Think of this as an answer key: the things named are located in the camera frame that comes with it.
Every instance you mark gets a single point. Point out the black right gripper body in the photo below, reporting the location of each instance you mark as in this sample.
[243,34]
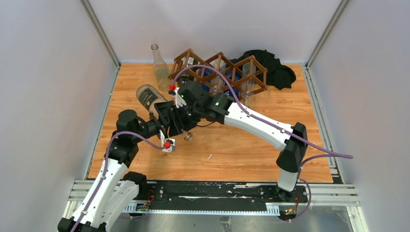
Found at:
[189,115]

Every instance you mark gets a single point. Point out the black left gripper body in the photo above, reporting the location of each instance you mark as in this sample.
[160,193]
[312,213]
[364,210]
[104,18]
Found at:
[149,129]

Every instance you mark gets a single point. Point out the clear bottle black label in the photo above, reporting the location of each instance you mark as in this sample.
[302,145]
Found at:
[148,96]

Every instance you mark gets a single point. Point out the clear glass bottle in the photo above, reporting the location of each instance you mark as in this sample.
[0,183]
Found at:
[161,69]

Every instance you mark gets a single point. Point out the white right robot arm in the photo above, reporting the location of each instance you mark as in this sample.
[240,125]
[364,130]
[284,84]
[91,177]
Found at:
[224,109]

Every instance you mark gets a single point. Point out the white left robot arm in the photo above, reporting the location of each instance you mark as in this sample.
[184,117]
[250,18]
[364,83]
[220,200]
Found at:
[115,187]

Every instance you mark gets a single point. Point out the blue label clear bottle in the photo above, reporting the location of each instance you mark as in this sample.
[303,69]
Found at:
[205,72]

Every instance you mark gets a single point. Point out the slim clear bottle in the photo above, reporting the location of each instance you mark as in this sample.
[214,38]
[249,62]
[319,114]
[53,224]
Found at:
[217,82]

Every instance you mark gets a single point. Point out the brown wooden wine rack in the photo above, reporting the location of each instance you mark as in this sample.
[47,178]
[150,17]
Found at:
[188,62]

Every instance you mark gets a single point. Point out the black cloth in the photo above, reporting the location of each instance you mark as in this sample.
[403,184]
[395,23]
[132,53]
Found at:
[278,75]

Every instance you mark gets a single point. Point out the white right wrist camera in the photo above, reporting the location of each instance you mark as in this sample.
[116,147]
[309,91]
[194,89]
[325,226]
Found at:
[179,101]

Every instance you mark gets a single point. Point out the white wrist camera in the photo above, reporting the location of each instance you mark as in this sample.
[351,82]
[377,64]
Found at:
[168,145]
[179,101]

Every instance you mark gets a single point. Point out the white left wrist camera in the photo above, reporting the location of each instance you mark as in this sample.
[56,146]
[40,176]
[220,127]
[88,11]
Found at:
[168,145]

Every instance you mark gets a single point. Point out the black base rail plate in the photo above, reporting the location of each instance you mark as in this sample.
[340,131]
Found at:
[217,196]

